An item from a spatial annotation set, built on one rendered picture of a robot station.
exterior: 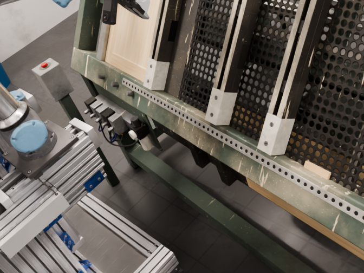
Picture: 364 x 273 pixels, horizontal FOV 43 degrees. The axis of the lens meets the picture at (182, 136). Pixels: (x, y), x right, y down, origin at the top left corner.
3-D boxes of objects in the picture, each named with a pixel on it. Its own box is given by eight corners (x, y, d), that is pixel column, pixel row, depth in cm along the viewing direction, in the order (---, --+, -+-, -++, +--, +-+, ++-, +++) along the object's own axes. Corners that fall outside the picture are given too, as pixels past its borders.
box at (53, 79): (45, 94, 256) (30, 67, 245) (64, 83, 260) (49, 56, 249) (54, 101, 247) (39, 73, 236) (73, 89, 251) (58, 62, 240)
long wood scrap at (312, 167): (305, 166, 147) (303, 167, 146) (307, 160, 146) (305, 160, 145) (329, 179, 140) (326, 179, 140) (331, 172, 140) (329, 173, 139)
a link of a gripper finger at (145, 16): (160, 7, 158) (143, -8, 151) (152, 23, 158) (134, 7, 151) (154, 6, 160) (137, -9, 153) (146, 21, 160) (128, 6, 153)
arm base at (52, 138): (31, 166, 164) (17, 146, 157) (12, 151, 174) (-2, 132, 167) (64, 139, 170) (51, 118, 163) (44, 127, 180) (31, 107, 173)
